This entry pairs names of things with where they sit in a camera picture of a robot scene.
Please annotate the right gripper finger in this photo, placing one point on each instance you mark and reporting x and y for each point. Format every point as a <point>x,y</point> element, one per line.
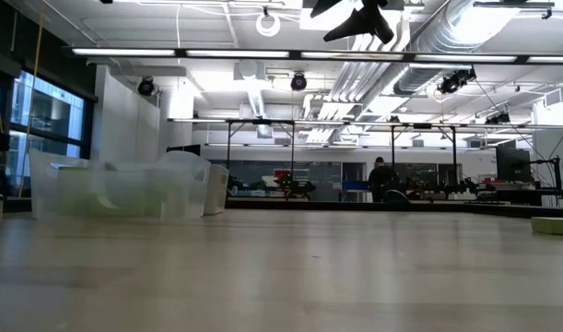
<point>324,6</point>
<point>366,25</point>

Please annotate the white ceiling pipe bundle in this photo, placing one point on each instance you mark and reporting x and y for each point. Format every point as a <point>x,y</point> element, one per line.
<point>355,78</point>

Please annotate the black ceiling spotlight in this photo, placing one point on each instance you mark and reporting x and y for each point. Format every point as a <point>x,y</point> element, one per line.
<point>298,82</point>
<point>146,86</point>

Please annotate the black ceiling-mounted device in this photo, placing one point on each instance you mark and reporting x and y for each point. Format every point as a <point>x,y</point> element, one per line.
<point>453,83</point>
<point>498,119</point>

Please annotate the person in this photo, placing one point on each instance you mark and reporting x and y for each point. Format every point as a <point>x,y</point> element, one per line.
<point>382,180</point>

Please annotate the blue storage bin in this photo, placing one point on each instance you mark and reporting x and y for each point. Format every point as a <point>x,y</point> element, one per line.
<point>355,185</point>

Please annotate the background robot with green lights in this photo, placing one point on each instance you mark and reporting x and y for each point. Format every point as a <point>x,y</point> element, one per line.
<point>292,186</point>

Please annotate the black computer monitor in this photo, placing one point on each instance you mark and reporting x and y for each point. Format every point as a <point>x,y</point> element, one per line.
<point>184,149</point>
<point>512,165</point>

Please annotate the black beam with light strips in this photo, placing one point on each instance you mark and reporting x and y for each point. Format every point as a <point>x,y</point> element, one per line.
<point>124,52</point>

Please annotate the clear plastic bin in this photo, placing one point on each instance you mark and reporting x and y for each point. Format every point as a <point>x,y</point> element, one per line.
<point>179,184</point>

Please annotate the large dark-framed window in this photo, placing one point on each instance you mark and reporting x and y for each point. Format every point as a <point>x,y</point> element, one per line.
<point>50,110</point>

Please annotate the silver ventilation duct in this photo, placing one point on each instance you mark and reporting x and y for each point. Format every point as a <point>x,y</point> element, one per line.
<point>440,41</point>

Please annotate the black background rig frame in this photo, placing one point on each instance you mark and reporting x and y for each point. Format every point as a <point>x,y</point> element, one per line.
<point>422,125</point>
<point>262,122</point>

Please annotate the black aluminium table frame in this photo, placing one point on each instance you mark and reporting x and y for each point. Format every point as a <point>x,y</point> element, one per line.
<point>331,206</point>

